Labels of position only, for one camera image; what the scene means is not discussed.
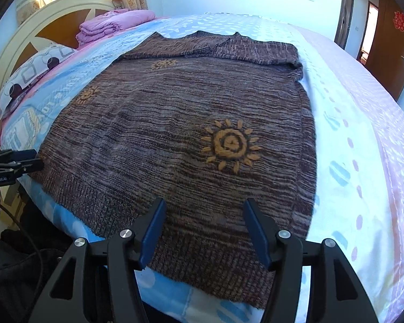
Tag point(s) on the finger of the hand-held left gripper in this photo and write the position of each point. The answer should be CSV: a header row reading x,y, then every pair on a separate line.
x,y
22,154
27,166

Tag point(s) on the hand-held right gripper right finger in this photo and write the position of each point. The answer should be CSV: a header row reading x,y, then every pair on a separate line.
x,y
257,235

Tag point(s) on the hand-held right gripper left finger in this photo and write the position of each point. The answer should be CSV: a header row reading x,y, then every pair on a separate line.
x,y
153,235

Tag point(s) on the brown knit sweater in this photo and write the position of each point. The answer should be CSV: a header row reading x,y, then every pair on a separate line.
x,y
155,134

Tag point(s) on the patterned grey pillow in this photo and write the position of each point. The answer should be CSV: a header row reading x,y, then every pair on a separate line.
x,y
33,70

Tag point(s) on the person's dark clothing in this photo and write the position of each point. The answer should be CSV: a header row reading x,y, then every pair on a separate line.
x,y
6,276

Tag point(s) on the cream wooden headboard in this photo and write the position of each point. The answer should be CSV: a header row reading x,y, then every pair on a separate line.
x,y
20,37

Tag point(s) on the blue pink printed bed sheet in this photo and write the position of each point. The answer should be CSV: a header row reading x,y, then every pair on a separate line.
x,y
350,141

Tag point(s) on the folded pink blanket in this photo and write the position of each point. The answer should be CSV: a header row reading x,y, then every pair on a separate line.
x,y
121,20

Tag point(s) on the brown wooden door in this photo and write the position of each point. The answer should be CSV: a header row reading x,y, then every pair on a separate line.
x,y
387,57

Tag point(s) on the red paper door decoration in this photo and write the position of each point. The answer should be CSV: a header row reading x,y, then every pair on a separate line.
x,y
399,20

